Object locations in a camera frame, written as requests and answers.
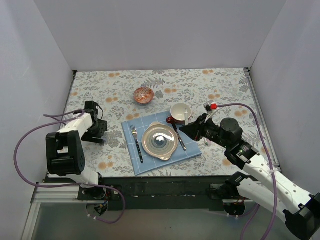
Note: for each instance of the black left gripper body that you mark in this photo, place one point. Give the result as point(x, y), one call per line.
point(94, 135)

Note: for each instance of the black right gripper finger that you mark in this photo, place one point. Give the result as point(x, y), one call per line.
point(193, 135)
point(193, 128)

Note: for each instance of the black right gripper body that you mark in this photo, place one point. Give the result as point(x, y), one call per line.
point(198, 130)

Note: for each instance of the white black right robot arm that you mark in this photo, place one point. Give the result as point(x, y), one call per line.
point(265, 167)

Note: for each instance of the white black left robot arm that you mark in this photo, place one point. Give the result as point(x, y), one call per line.
point(64, 151)

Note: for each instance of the silver patterned knife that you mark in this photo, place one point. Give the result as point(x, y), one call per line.
point(179, 137)

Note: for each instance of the red white cup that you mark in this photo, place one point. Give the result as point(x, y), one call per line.
point(177, 112)

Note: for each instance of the cream grey plate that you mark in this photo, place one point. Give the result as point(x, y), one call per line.
point(160, 141)

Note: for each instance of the silver fork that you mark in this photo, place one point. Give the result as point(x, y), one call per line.
point(135, 136)

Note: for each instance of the floral patterned tablecloth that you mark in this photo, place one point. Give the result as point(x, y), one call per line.
point(114, 92)

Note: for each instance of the red patterned bowl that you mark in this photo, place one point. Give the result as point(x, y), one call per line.
point(143, 95)

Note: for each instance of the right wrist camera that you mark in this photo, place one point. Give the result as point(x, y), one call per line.
point(211, 108)

